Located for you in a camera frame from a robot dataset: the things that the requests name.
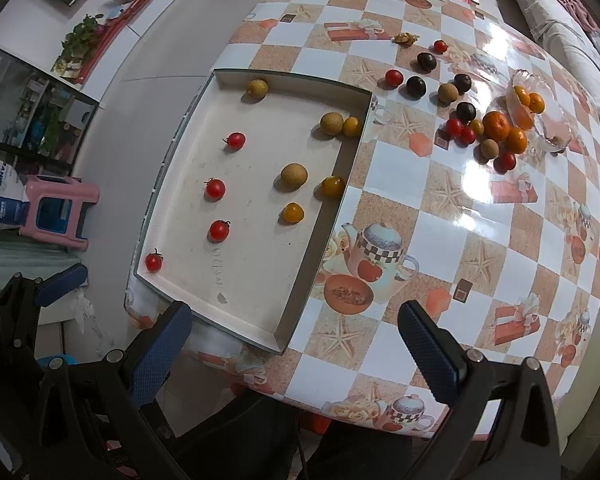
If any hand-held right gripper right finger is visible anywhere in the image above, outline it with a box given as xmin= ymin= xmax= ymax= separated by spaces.
xmin=397 ymin=300 xmax=563 ymax=480

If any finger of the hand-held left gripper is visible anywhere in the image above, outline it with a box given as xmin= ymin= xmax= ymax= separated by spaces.
xmin=0 ymin=262 xmax=89 ymax=361

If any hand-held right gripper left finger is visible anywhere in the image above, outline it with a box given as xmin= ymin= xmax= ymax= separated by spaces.
xmin=32 ymin=301 xmax=193 ymax=480

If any white shallow tray box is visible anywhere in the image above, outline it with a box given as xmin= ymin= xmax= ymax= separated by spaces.
xmin=124 ymin=67 xmax=381 ymax=356

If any white crumpled plastic bag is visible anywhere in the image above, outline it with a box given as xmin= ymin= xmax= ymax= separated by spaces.
xmin=55 ymin=285 xmax=106 ymax=356

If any pink plastic stool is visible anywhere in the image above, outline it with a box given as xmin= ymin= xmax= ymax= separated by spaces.
xmin=19 ymin=174 xmax=101 ymax=253

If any white and blue bag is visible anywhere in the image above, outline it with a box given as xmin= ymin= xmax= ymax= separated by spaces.
xmin=0 ymin=155 xmax=31 ymax=226

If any checkered printed tablecloth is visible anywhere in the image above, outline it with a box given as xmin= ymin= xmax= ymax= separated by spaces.
xmin=122 ymin=0 xmax=600 ymax=443

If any dark glass cabinet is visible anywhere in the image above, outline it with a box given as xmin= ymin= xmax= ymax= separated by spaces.
xmin=0 ymin=42 xmax=101 ymax=171

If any large orange mandarin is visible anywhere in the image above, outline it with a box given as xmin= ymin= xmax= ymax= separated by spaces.
xmin=481 ymin=111 xmax=512 ymax=141
xmin=504 ymin=127 xmax=529 ymax=154

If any green potted plant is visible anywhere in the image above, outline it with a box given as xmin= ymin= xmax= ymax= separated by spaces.
xmin=55 ymin=14 xmax=106 ymax=76

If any red cabinet runner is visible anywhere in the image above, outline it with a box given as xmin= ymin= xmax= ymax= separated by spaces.
xmin=55 ymin=0 xmax=191 ymax=83

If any clear glass bowl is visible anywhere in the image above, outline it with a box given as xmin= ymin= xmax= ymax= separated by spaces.
xmin=505 ymin=67 xmax=573 ymax=153

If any white low cabinet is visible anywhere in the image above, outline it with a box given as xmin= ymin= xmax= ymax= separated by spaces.
xmin=0 ymin=0 xmax=206 ymax=106

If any light grey sofa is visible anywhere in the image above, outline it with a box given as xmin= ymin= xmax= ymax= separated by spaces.
xmin=480 ymin=0 xmax=600 ymax=131

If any pink blanket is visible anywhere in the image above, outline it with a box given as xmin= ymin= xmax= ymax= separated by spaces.
xmin=555 ymin=0 xmax=600 ymax=38

